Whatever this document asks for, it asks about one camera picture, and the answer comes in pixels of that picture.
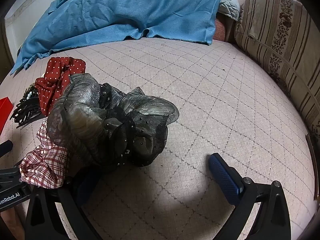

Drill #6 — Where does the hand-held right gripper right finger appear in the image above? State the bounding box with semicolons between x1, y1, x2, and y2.
209;152;292;240

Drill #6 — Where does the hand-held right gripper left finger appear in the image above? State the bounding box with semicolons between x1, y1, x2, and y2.
24;166;103;240

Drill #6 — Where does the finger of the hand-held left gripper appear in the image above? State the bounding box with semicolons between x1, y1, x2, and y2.
0;140;13;157

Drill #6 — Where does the red box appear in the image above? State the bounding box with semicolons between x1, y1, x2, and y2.
0;97;14;134

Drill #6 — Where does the red white plaid scrunchie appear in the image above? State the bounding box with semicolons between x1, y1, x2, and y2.
19;119;73;189

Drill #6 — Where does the gold beaded hair tie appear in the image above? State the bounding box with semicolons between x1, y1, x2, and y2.
24;82;38;97

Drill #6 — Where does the grey black organza scrunchie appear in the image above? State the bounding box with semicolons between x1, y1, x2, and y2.
47;73;180;167

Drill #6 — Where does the red polka dot scrunchie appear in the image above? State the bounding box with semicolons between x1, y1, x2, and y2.
34;57;87;117

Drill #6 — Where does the black hair claw clip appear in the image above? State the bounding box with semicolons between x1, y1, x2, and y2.
10;96;47;129

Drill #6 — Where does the striped floral cushion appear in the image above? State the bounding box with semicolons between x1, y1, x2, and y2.
234;0;320;135

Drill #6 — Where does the grey quilted cloth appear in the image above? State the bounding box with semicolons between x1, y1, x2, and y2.
217;0;241;22

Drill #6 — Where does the blue blanket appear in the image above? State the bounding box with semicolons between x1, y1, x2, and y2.
10;0;222;75

